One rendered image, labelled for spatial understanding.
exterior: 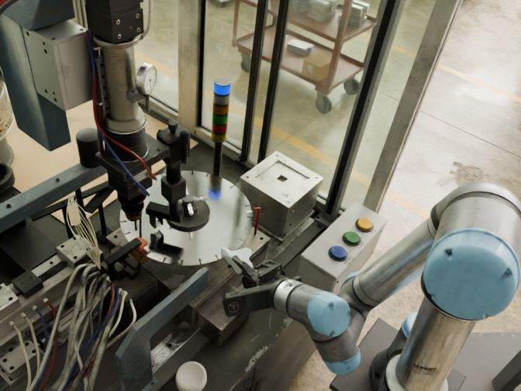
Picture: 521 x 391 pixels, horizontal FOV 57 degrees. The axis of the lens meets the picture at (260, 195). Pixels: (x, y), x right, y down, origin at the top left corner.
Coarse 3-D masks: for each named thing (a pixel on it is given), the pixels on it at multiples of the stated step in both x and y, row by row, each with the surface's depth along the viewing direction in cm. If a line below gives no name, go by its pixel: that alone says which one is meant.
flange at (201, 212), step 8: (200, 208) 122; (208, 208) 123; (184, 216) 119; (192, 216) 120; (200, 216) 120; (208, 216) 121; (176, 224) 118; (184, 224) 118; (192, 224) 118; (200, 224) 119
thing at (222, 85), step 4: (216, 80) 130; (220, 80) 130; (224, 80) 131; (228, 80) 131; (216, 84) 129; (220, 84) 129; (224, 84) 129; (228, 84) 129; (216, 88) 130; (220, 88) 129; (224, 88) 129; (228, 88) 130; (216, 92) 130; (220, 92) 130; (224, 92) 130; (228, 92) 131
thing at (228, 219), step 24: (192, 192) 128; (216, 192) 129; (240, 192) 130; (120, 216) 119; (144, 216) 120; (216, 216) 122; (240, 216) 123; (168, 240) 115; (192, 240) 116; (216, 240) 116; (240, 240) 117; (168, 264) 110; (192, 264) 111
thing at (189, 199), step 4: (188, 196) 119; (192, 196) 119; (180, 200) 118; (184, 200) 118; (188, 200) 118; (192, 200) 118; (196, 200) 119; (200, 200) 119; (204, 200) 120; (168, 204) 117; (184, 204) 118; (188, 204) 117; (192, 204) 119; (184, 208) 119; (188, 208) 117; (192, 208) 120; (192, 212) 116
